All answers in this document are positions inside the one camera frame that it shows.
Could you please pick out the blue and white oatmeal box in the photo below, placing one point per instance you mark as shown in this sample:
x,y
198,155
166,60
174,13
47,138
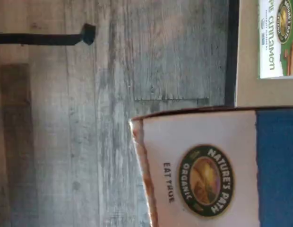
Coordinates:
x,y
208,165

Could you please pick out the black metal shelf rack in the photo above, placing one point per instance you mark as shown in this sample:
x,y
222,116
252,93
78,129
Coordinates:
x,y
231,59

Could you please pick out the green oatmeal box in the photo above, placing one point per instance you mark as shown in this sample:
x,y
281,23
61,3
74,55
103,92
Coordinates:
x,y
278,47

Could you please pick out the black bar with block end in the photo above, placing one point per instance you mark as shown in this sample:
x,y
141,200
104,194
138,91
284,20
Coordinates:
x,y
42,39

